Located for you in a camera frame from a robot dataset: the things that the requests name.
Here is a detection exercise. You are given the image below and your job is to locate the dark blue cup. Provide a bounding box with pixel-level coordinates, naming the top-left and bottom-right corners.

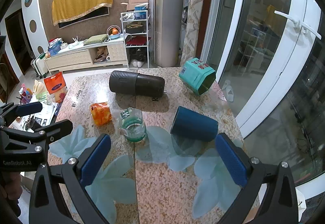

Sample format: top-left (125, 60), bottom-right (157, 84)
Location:
top-left (170, 106), bottom-right (219, 142)

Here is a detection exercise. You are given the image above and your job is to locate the clear green glass cup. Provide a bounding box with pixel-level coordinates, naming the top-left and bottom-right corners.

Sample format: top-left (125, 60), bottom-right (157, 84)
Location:
top-left (118, 107), bottom-right (146, 142)

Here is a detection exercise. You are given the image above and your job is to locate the cardboard box on shelf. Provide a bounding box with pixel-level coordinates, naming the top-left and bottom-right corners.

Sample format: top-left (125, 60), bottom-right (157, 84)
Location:
top-left (121, 0), bottom-right (149, 11)

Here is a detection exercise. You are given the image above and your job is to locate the white metal shelf rack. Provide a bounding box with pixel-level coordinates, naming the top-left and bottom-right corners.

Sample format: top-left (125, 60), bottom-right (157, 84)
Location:
top-left (120, 9), bottom-right (152, 68)

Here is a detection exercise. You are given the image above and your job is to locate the white slippers pair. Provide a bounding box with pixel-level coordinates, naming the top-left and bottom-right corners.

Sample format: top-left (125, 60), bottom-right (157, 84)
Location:
top-left (221, 80), bottom-right (234, 102)

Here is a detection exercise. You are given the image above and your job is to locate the teal hexagonal tin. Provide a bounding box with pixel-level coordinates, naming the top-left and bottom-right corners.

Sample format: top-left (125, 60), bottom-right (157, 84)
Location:
top-left (179, 58), bottom-right (216, 96)

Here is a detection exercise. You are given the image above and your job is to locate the orange patterned cup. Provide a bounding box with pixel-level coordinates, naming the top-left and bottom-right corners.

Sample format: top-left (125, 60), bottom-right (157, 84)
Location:
top-left (90, 102), bottom-right (112, 126)

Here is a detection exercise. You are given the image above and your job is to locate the fruit bowl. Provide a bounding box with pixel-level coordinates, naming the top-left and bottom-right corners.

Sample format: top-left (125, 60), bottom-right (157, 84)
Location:
top-left (106, 25), bottom-right (121, 40)

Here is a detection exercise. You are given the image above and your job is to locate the white suitcase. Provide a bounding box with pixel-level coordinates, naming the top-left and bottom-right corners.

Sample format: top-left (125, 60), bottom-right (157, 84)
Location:
top-left (31, 53), bottom-right (49, 79)

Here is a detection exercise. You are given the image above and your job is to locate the yellow cloth over television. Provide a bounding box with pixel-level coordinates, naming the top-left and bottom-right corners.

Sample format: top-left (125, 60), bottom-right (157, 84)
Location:
top-left (52, 0), bottom-right (114, 26)

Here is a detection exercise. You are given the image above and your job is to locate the silver standing air conditioner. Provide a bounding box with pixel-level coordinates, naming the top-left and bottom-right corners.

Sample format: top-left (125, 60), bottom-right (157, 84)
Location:
top-left (154, 0), bottom-right (183, 67)

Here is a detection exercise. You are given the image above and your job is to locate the left hand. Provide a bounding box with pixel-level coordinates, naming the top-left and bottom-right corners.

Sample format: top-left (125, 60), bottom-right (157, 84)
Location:
top-left (1, 172), bottom-right (23, 200)

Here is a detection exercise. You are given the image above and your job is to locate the white door handle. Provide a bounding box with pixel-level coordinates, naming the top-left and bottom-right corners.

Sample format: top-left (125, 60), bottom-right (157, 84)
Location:
top-left (274, 10), bottom-right (322, 40)

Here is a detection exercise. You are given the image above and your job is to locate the white television cabinet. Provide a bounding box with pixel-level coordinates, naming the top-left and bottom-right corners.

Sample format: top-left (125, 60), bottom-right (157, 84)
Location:
top-left (45, 37), bottom-right (128, 72)

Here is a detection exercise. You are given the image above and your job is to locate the orange plastic bag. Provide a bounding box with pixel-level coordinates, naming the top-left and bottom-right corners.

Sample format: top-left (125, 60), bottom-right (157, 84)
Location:
top-left (44, 72), bottom-right (67, 103)

